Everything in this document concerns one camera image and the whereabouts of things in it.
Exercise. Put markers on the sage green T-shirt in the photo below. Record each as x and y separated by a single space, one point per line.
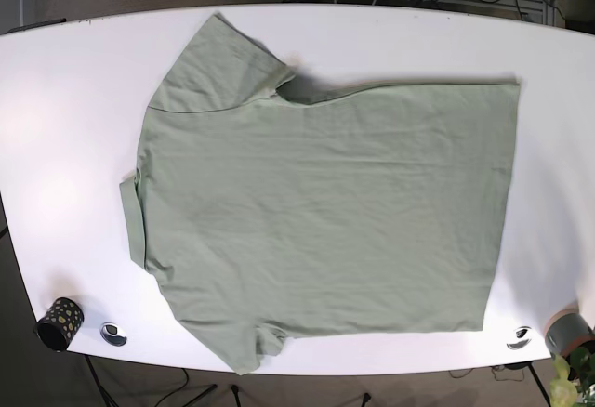
364 210

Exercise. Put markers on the left silver table grommet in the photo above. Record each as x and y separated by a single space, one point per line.
113 334

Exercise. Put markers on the silver table grommet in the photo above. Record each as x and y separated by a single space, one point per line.
113 334
520 338

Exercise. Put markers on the right silver table grommet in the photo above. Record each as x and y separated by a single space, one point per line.
520 338

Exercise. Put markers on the black gold-dotted cup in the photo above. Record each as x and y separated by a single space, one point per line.
61 322

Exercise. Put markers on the grey flower pot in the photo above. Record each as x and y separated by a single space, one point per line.
566 331

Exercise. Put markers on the green potted plant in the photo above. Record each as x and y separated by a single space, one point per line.
573 384

